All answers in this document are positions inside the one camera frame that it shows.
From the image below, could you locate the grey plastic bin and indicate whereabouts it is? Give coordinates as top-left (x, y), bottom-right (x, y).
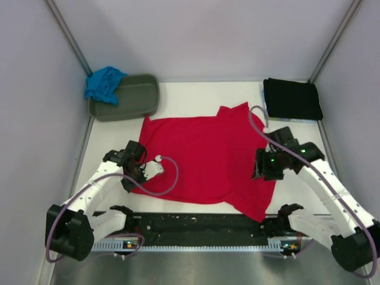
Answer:
top-left (88, 74), bottom-right (160, 122)

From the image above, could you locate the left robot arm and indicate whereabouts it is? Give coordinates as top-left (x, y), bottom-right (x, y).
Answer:
top-left (45, 141), bottom-right (147, 263)

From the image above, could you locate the blue crumpled t shirt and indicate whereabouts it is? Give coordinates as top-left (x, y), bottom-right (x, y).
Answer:
top-left (84, 66), bottom-right (127, 106)

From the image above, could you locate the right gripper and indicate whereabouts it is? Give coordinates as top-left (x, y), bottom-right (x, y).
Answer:
top-left (251, 148), bottom-right (285, 181)

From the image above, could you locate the black folded t shirt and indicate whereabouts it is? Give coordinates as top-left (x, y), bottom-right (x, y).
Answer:
top-left (263, 78), bottom-right (323, 121)

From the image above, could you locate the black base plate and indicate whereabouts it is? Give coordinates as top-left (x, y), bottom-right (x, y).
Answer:
top-left (115, 212), bottom-right (302, 246)

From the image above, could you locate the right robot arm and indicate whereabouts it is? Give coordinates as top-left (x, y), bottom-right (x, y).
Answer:
top-left (252, 127), bottom-right (379, 277)

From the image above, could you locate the grey slotted cable duct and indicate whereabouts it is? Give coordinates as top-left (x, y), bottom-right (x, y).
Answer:
top-left (91, 238), bottom-right (300, 252)

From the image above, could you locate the red t shirt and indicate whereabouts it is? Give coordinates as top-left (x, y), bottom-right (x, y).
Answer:
top-left (139, 103), bottom-right (276, 222)

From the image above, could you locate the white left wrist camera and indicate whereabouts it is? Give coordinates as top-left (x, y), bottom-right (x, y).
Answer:
top-left (140, 155), bottom-right (164, 181)

